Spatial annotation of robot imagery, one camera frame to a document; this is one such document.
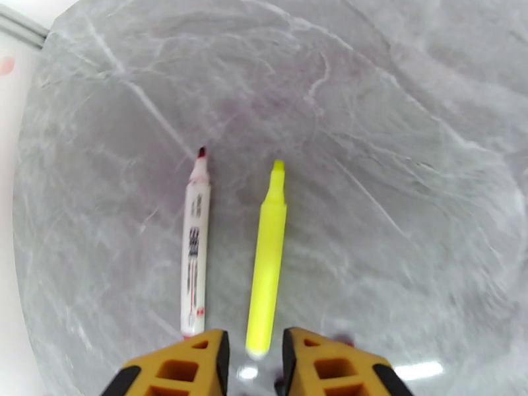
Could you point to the yellow highlighter pen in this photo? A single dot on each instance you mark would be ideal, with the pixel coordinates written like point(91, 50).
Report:
point(266, 263)

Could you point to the white marker red tip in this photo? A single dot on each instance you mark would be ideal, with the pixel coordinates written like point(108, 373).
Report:
point(194, 263)

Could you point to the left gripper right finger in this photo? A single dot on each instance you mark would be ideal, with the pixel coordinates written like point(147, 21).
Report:
point(330, 374)

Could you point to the left aluminium side rail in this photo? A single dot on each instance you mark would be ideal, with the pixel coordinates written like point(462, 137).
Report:
point(22, 25)

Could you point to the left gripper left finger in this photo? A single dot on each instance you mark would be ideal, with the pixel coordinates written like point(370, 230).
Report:
point(185, 374)

